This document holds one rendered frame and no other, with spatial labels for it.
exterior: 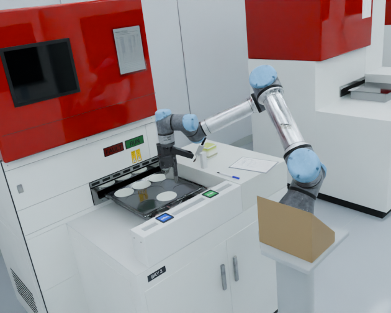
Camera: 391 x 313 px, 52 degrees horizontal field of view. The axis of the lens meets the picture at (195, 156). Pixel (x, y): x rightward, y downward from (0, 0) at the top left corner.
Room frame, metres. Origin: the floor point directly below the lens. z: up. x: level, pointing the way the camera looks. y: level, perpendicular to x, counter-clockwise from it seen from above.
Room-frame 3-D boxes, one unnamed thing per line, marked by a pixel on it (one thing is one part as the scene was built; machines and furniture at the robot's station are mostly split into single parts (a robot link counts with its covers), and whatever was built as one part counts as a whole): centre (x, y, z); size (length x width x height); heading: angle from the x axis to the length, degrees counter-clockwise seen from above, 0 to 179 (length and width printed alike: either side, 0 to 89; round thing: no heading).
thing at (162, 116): (1.77, 0.12, 1.27); 0.09 x 0.08 x 0.11; 66
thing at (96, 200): (2.00, 0.38, 0.89); 0.44 x 0.02 x 0.10; 130
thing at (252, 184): (2.02, -0.13, 0.89); 0.62 x 0.35 x 0.14; 40
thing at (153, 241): (1.52, 0.05, 0.89); 0.55 x 0.09 x 0.14; 130
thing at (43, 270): (2.16, 0.74, 0.41); 0.82 x 0.70 x 0.82; 130
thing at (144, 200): (1.85, 0.23, 0.90); 0.34 x 0.34 x 0.01; 39
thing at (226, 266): (1.82, 0.10, 0.41); 0.96 x 0.64 x 0.82; 130
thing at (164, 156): (1.77, 0.13, 1.11); 0.09 x 0.08 x 0.12; 99
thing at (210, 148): (2.06, -0.07, 1.00); 0.07 x 0.07 x 0.07; 43
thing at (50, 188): (1.90, 0.52, 1.02); 0.81 x 0.03 x 0.40; 130
